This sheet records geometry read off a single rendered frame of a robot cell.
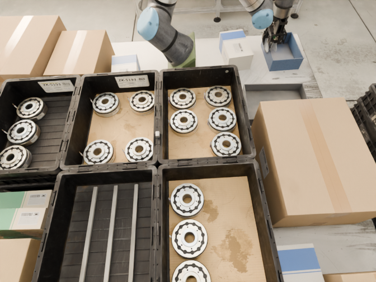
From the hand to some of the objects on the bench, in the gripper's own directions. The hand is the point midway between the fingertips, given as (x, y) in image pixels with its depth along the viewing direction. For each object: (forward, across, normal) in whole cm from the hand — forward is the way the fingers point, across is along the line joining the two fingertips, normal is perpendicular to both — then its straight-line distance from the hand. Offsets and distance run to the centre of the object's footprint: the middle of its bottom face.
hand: (267, 49), depth 119 cm
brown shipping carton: (+5, -92, -3) cm, 92 cm away
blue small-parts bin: (+5, +7, 0) cm, 9 cm away
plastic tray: (+5, -4, -32) cm, 33 cm away
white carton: (+5, -71, -10) cm, 72 cm away
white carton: (+5, -16, +2) cm, 17 cm away
